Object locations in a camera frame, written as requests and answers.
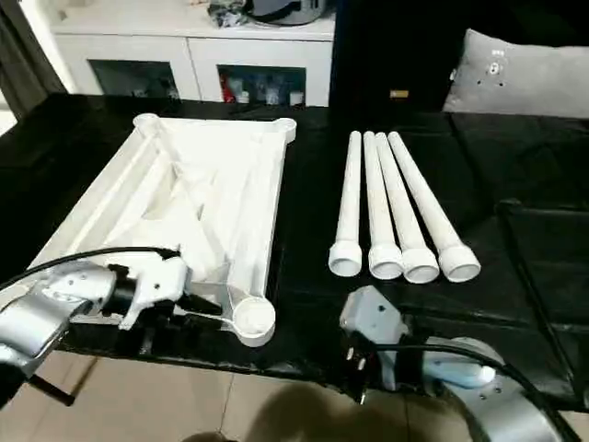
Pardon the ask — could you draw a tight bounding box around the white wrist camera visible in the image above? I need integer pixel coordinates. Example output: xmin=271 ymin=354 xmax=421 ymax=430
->
xmin=108 ymin=255 xmax=192 ymax=331
xmin=339 ymin=285 xmax=409 ymax=352

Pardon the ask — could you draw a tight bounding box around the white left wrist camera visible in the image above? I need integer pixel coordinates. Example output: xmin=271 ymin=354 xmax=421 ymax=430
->
xmin=108 ymin=255 xmax=192 ymax=331

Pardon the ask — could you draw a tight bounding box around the white glass-door cabinet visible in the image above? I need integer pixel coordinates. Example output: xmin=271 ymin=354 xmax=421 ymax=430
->
xmin=48 ymin=0 xmax=338 ymax=108

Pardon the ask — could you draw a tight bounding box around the grey cushion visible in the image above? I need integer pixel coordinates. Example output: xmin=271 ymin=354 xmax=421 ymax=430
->
xmin=442 ymin=28 xmax=589 ymax=122

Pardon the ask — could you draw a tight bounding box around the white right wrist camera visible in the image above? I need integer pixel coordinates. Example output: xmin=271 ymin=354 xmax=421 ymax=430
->
xmin=339 ymin=285 xmax=409 ymax=352

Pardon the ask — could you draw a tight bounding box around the white plastic table leg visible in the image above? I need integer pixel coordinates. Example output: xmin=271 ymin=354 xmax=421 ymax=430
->
xmin=362 ymin=131 xmax=406 ymax=280
xmin=387 ymin=131 xmax=482 ymax=284
xmin=375 ymin=132 xmax=441 ymax=285
xmin=328 ymin=131 xmax=365 ymax=278

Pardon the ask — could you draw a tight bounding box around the white plastic table top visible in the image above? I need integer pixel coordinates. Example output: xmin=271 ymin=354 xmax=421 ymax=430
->
xmin=27 ymin=112 xmax=298 ymax=349

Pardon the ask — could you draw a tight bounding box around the grey pleated curtain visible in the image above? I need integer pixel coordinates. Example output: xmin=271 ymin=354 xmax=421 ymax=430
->
xmin=0 ymin=0 xmax=66 ymax=122

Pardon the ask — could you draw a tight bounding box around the grey round cooker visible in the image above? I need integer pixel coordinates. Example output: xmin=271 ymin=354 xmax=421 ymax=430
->
xmin=247 ymin=0 xmax=324 ymax=27

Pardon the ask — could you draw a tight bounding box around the black work mat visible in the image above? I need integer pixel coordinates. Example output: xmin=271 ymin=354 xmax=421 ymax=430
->
xmin=0 ymin=91 xmax=589 ymax=413

